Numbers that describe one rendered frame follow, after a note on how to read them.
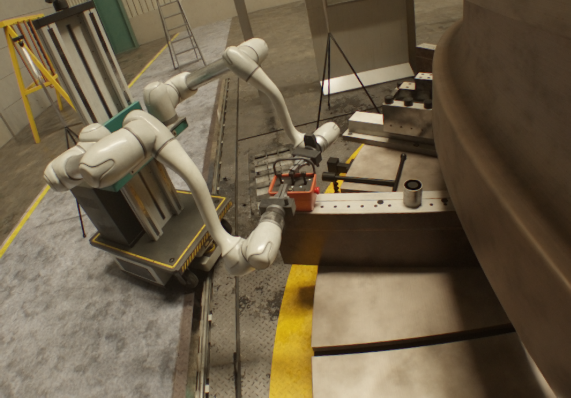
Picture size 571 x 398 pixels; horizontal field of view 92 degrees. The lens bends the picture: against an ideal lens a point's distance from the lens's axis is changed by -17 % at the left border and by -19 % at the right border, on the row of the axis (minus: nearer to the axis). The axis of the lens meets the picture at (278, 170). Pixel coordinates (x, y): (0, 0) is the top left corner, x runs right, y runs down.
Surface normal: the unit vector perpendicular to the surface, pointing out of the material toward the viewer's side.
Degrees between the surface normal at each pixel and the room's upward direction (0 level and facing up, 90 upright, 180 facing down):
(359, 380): 0
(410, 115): 90
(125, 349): 0
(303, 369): 0
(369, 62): 90
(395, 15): 90
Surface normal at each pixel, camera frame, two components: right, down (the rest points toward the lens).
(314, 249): -0.23, 0.60
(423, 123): -0.58, 0.57
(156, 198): 0.89, 0.07
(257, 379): -0.21, -0.80
